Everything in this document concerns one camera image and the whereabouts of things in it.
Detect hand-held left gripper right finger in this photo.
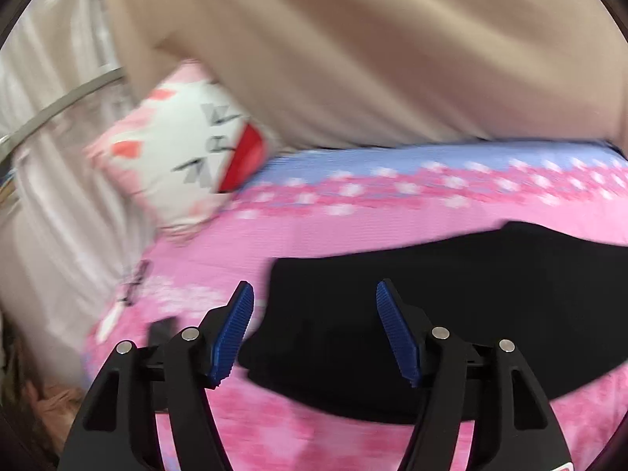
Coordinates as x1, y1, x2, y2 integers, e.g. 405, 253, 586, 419
376, 279, 575, 471

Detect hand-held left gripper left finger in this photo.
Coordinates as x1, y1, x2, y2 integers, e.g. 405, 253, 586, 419
59, 281, 255, 471

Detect black pants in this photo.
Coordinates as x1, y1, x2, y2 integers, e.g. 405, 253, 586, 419
238, 221, 628, 425

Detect pink floral bedsheet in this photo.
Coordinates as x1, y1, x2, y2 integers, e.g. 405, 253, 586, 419
81, 140, 628, 471

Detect white cartoon face pillow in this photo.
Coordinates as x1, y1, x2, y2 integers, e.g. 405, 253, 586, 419
86, 59, 276, 241

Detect white curtain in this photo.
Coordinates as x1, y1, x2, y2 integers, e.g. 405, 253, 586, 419
0, 0, 162, 388

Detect beige padded headboard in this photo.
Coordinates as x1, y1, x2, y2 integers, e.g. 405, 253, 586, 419
100, 0, 628, 150

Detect metal rail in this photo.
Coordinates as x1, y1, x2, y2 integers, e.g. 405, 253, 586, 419
0, 66, 126, 150

